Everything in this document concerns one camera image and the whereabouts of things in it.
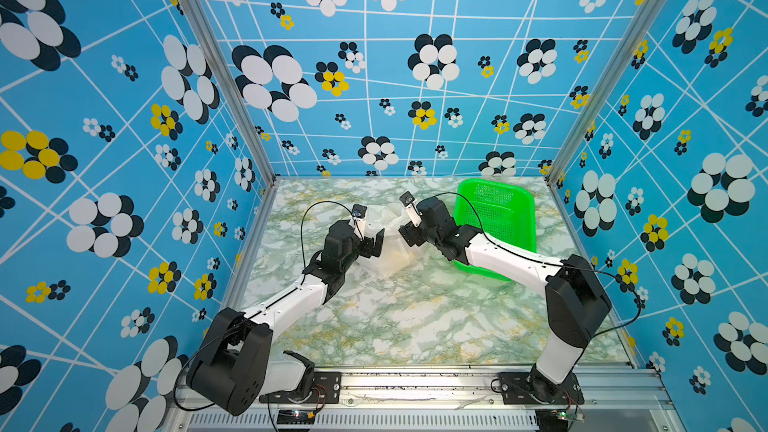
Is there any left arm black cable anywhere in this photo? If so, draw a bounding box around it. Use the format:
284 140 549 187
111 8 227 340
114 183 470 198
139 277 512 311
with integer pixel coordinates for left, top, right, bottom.
173 199 361 412

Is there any green plastic perforated basket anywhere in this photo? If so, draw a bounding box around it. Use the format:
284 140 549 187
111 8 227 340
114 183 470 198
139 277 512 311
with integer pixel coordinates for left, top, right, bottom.
453 179 537 252

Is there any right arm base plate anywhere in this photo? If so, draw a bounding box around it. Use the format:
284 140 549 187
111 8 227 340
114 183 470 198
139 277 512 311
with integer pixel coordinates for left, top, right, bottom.
492 372 585 407

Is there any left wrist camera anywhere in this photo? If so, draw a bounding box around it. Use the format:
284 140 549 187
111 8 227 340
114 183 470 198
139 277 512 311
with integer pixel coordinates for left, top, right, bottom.
351 204 367 238

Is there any right rear aluminium frame post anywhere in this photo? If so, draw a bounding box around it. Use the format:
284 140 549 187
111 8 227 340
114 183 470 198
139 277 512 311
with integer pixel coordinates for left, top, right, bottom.
546 0 668 189

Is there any aluminium frame post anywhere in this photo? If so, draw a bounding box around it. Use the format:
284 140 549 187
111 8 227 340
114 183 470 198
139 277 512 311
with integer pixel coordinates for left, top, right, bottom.
546 0 668 189
181 0 276 190

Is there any white plastic bag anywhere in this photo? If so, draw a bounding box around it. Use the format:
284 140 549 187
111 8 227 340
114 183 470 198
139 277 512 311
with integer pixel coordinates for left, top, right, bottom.
357 204 427 278

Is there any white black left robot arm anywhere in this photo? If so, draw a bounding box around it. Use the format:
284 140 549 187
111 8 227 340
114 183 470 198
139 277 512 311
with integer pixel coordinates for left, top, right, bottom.
185 219 385 416

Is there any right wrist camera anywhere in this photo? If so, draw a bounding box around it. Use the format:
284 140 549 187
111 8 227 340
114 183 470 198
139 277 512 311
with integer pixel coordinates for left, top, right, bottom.
399 191 421 225

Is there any left rear aluminium frame post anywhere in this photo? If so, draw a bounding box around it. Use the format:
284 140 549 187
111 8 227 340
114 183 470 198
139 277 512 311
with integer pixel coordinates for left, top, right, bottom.
181 0 276 190

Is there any front aluminium rail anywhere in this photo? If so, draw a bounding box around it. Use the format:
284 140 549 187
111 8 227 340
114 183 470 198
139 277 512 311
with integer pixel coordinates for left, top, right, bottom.
162 364 684 431

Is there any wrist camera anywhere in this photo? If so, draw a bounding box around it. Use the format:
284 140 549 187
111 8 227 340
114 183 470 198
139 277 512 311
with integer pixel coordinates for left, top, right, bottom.
399 191 421 225
351 204 367 238

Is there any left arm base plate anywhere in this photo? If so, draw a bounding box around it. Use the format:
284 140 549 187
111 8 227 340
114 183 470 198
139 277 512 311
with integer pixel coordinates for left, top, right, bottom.
258 371 342 405

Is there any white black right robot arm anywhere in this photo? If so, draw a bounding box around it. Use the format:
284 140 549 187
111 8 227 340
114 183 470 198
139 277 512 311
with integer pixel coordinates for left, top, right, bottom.
399 192 612 403

